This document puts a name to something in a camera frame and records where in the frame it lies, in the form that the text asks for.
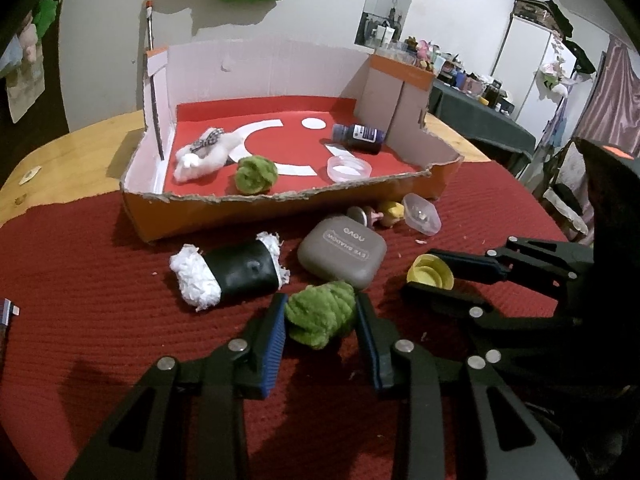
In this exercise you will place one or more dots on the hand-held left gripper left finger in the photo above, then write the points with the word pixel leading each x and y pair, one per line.
pixel 272 345

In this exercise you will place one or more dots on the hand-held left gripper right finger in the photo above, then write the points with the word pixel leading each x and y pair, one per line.
pixel 371 347

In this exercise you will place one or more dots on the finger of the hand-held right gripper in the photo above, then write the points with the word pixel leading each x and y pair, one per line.
pixel 470 265
pixel 450 300

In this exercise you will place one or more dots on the yellow plastic cap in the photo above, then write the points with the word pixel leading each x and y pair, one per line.
pixel 425 270

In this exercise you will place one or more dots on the green plush ball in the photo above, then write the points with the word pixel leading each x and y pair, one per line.
pixel 320 312
pixel 255 175

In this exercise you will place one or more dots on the clear small plastic box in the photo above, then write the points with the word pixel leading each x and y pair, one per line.
pixel 420 212

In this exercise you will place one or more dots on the black and white plush roll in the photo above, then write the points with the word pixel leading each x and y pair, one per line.
pixel 240 270

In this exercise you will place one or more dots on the grey eyeshadow case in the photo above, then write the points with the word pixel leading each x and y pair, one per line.
pixel 340 252

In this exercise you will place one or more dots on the small pink toy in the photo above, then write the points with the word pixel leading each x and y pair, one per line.
pixel 362 216

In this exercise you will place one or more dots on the clear round plastic tub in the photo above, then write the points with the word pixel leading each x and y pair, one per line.
pixel 347 170

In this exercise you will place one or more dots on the dark blue bottle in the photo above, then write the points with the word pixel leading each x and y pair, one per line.
pixel 362 135

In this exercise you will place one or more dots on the white plush toy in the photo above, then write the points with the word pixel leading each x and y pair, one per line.
pixel 554 77
pixel 210 157

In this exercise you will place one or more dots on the orange cardboard box red inside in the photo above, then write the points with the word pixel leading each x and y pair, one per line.
pixel 295 110

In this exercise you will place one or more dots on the pink curtain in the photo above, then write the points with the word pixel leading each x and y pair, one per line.
pixel 615 95

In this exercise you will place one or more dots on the table with dark cloth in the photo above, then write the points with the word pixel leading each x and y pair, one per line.
pixel 480 125

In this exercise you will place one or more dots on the hanging white plush toy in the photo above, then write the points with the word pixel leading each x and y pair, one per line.
pixel 554 77

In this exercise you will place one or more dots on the white wardrobe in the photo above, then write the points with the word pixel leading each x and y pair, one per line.
pixel 525 60

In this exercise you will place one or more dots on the red woven mat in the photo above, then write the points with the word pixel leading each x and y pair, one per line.
pixel 100 285

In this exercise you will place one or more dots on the row of cosmetic bottles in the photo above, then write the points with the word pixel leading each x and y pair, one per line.
pixel 450 72

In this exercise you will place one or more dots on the black bag on wardrobe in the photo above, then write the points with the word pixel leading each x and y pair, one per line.
pixel 555 15

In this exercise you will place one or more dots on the grey plug adapter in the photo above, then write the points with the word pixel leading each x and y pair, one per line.
pixel 7 312

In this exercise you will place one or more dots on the small paper sticker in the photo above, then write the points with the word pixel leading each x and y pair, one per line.
pixel 28 175

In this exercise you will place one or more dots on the dark brown door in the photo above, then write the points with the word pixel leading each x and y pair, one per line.
pixel 55 90

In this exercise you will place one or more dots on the broom stick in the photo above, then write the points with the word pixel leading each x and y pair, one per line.
pixel 150 25

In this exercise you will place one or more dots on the beige paper bag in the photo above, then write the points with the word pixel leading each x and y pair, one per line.
pixel 25 92

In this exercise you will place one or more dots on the hanging clear plastic bag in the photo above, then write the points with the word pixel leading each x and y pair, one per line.
pixel 9 62

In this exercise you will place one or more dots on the hanging pink plush toy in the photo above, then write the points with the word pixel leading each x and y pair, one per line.
pixel 29 42

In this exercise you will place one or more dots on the hanging green bag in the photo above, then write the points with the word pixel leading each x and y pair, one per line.
pixel 46 15

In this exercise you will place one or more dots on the wall mirror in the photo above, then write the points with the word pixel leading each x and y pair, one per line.
pixel 387 0

